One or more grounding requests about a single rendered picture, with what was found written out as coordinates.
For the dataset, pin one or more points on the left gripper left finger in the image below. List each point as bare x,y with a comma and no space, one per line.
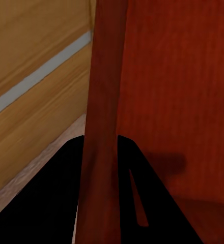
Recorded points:
44,211

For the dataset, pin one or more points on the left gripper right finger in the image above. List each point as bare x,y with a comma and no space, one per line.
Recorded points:
167,223

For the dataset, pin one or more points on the door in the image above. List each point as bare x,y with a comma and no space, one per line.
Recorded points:
45,60

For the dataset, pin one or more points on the storage box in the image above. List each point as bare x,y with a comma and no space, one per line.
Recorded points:
157,78

